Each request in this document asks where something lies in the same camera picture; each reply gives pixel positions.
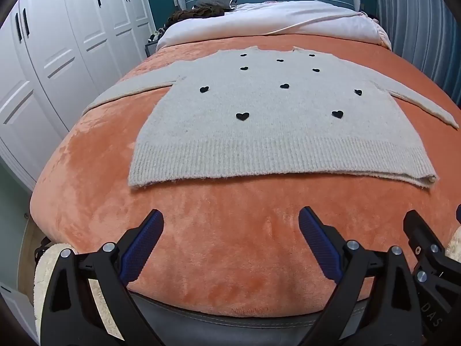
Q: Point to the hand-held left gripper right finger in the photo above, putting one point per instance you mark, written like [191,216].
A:
[318,238]

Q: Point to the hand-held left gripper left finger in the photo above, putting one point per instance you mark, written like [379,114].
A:
[144,238]

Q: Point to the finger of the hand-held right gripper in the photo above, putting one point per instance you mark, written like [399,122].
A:
[426,245]
[459,214]

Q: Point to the grey sweater with black hearts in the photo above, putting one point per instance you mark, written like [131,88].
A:
[273,133]

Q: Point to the orange plush blanket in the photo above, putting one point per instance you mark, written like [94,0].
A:
[223,230]

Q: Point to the person's cream fluffy clothing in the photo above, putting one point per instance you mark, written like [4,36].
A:
[45,270]

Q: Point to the grey nightstand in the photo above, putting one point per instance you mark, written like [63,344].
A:
[150,47]

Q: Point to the blue pleated curtain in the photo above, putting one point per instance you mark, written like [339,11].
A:
[417,18]

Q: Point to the white wardrobe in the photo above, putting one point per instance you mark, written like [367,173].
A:
[61,43]

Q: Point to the pale pink duvet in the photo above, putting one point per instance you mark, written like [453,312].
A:
[281,18]

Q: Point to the dark brown clothing pile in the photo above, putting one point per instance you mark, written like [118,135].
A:
[191,13]

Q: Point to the grey knitted pillow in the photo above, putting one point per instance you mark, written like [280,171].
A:
[216,0]

